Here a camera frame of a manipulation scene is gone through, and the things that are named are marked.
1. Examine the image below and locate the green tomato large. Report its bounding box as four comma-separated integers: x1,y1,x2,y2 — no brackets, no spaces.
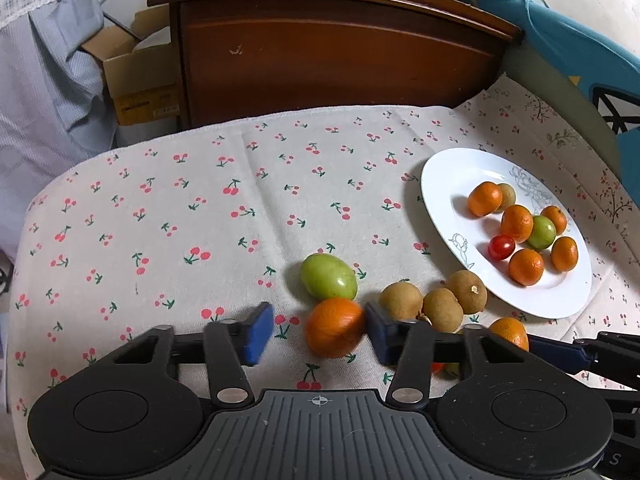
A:
444,363,460,379

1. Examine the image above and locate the orange tangerine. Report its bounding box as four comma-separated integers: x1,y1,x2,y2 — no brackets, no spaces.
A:
508,248,544,286
550,236,579,272
500,205,533,243
305,298,366,359
466,181,503,218
540,205,567,236
489,318,529,351

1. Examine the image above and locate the brown cardboard box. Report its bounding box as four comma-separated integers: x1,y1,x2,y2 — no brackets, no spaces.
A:
82,6,179,126

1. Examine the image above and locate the green tomato far left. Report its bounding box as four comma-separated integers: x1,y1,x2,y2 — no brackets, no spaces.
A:
299,254,358,301

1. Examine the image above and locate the green tomato small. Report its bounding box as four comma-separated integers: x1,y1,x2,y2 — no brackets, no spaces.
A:
527,216,556,250

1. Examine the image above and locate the brown longan large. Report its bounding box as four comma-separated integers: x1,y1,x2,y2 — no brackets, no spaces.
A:
497,183,516,212

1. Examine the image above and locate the orange tangerine front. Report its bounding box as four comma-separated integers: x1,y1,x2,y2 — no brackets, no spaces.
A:
466,181,503,218

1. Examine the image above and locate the light blue hanging cloth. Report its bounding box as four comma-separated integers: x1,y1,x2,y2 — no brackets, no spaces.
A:
1,0,117,259

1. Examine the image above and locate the white ceramic plate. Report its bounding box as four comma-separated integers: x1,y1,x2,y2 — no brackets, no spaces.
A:
421,148,592,318

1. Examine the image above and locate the dark wooden headboard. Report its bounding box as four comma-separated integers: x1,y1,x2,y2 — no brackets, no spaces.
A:
146,0,522,128

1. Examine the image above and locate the blue star pillow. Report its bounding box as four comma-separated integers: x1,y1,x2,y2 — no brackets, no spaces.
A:
459,0,639,200

